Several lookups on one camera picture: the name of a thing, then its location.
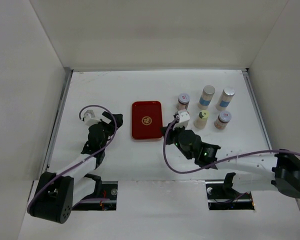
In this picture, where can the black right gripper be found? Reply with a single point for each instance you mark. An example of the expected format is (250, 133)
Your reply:
(177, 129)

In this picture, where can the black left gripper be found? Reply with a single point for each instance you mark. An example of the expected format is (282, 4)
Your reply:
(110, 126)

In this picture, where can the jar with grey lid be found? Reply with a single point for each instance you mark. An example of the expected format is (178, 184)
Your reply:
(183, 101)

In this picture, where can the yellow cap bottle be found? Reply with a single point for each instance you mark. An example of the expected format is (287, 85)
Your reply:
(201, 120)

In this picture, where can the tall bottle blue label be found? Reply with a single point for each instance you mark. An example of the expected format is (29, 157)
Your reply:
(206, 97)
(225, 98)

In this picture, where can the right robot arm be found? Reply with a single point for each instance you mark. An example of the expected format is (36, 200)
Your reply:
(264, 170)

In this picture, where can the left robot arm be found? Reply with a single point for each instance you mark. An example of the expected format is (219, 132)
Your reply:
(75, 187)

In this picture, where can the red rectangular tray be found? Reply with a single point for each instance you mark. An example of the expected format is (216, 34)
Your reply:
(146, 120)

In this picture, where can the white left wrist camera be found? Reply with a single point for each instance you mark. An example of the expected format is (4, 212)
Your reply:
(89, 118)

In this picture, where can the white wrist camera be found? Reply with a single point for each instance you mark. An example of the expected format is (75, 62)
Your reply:
(89, 118)
(183, 118)

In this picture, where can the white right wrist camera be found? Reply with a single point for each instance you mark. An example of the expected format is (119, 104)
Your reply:
(183, 118)

